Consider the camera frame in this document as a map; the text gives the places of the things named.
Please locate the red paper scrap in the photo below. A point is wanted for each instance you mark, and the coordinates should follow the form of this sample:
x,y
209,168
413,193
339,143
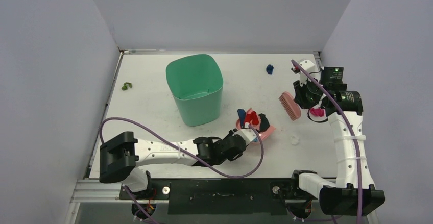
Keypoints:
x,y
252,118

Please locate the pink hand brush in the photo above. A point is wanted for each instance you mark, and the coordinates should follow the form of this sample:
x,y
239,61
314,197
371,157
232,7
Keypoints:
x,y
291,107

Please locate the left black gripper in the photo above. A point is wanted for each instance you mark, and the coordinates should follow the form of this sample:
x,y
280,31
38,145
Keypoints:
x,y
230,133

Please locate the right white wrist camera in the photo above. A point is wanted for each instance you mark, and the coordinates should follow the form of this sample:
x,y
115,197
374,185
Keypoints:
x,y
306,67

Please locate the green plastic bin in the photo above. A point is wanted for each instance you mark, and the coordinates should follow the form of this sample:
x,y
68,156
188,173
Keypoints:
x,y
196,84

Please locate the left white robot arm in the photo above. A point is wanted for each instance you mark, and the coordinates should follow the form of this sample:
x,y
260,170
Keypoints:
x,y
122,156

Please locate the small dark blue paper ball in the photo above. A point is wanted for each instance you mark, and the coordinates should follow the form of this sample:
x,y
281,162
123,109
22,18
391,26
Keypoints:
x,y
269,69

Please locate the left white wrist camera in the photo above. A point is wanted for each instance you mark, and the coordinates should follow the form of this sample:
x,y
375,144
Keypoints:
x,y
248,136

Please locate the green paper scrap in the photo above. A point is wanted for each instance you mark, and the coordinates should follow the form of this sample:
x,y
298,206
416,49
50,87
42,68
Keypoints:
x,y
126,86

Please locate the white paper scrap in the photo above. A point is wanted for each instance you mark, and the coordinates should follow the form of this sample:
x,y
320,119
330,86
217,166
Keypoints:
x,y
295,140

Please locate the long dark blue paper scrap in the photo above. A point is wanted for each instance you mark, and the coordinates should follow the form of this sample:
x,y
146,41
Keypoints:
x,y
241,116

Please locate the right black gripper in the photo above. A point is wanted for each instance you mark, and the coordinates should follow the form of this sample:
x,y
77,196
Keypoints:
x,y
301,98

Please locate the aluminium table edge rail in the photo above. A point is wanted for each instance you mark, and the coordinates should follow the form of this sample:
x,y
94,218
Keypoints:
x,y
215,51

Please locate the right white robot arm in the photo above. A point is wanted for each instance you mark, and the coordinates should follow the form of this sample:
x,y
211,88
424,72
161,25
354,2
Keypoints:
x,y
353,193

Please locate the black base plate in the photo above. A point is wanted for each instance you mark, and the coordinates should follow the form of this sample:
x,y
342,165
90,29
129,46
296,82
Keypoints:
x,y
225,196

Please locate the pink plastic dustpan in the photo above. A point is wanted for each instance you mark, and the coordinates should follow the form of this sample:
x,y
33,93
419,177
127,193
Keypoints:
x,y
261,135

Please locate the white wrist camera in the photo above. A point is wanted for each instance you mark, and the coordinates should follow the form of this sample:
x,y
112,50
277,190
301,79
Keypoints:
x,y
248,136
306,67

